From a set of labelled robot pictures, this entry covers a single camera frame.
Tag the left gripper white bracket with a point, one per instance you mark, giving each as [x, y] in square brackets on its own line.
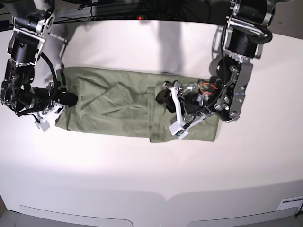
[188, 102]

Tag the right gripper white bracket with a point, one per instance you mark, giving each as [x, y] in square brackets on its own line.
[61, 101]

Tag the green T-shirt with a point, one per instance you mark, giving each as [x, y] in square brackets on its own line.
[119, 103]

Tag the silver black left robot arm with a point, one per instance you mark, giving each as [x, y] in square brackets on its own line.
[242, 39]

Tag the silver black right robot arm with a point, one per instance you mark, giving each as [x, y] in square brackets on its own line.
[31, 20]

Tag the black power strip red light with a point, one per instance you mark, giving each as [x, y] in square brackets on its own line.
[139, 16]

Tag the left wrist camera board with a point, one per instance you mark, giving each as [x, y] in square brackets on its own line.
[182, 134]

